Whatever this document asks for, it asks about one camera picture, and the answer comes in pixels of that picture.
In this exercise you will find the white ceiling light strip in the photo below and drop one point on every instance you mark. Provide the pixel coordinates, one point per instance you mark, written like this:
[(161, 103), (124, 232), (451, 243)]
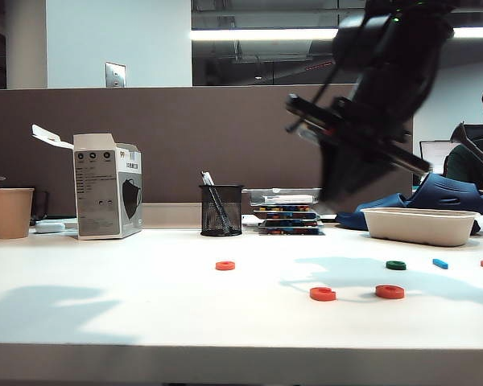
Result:
[(265, 34)]

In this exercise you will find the black mesh pen holder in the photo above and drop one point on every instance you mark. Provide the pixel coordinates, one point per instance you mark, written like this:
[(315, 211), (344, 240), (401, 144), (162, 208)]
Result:
[(220, 213)]

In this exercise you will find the brown desk partition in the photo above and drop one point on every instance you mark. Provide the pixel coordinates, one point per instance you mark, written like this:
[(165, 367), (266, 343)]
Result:
[(145, 140)]

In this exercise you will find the blue letter l magnet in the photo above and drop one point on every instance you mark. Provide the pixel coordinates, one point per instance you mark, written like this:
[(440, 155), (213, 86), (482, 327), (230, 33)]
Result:
[(441, 263)]

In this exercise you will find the small white plastic case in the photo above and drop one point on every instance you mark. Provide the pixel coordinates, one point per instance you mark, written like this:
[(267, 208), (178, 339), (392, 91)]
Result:
[(48, 228)]

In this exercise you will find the white monitor screen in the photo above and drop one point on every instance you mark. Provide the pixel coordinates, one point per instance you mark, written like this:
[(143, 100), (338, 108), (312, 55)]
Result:
[(434, 154)]

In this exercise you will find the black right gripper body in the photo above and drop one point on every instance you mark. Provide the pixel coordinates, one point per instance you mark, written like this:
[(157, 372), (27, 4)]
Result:
[(366, 136)]

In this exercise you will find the black and white pen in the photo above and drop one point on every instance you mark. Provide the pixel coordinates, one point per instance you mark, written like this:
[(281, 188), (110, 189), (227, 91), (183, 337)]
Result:
[(206, 179)]

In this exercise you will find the brown paper cup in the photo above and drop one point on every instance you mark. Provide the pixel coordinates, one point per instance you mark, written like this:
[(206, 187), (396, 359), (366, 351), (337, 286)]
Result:
[(10, 213)]

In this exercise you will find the red letter g magnet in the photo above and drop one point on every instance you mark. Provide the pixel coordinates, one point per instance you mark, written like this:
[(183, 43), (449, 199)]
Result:
[(323, 294)]

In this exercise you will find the red letter o magnet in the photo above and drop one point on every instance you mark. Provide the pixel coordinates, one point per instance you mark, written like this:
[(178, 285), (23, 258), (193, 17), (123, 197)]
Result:
[(389, 292), (225, 265)]

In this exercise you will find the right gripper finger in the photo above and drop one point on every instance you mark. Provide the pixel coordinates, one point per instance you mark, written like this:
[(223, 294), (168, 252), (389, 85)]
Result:
[(338, 173), (366, 173)]

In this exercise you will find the beige pulp bowl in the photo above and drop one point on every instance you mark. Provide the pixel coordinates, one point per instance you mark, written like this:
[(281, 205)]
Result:
[(418, 227)]

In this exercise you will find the metal wall plate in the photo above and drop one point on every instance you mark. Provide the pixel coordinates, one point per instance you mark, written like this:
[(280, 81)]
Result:
[(115, 75)]

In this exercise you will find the white face mask box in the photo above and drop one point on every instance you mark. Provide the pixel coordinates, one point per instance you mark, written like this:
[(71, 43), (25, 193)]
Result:
[(96, 193)]

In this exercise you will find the person in dark green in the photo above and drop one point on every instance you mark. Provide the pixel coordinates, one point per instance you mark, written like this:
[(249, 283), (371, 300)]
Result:
[(463, 165)]

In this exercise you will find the clear plastic box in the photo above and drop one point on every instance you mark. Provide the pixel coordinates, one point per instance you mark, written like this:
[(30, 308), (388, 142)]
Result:
[(281, 197)]

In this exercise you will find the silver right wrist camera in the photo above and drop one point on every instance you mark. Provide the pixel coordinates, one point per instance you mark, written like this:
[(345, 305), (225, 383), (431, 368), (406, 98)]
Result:
[(312, 132)]

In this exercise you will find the navy blue fabric bundle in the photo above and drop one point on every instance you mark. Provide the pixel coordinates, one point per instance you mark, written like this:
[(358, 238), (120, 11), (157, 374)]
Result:
[(447, 193)]

